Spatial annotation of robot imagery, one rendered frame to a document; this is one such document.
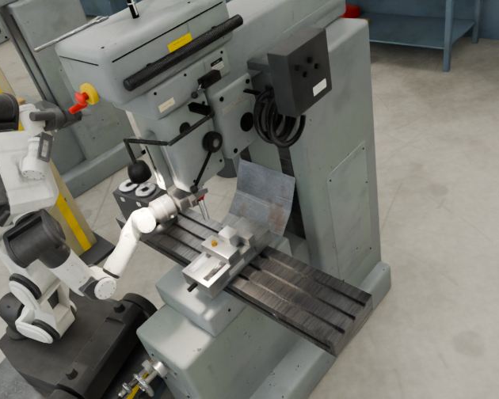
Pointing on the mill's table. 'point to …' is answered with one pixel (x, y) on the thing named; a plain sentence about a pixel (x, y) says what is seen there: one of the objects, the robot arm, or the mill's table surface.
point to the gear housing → (177, 87)
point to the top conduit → (181, 53)
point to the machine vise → (263, 237)
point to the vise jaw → (229, 255)
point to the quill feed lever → (213, 142)
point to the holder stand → (139, 198)
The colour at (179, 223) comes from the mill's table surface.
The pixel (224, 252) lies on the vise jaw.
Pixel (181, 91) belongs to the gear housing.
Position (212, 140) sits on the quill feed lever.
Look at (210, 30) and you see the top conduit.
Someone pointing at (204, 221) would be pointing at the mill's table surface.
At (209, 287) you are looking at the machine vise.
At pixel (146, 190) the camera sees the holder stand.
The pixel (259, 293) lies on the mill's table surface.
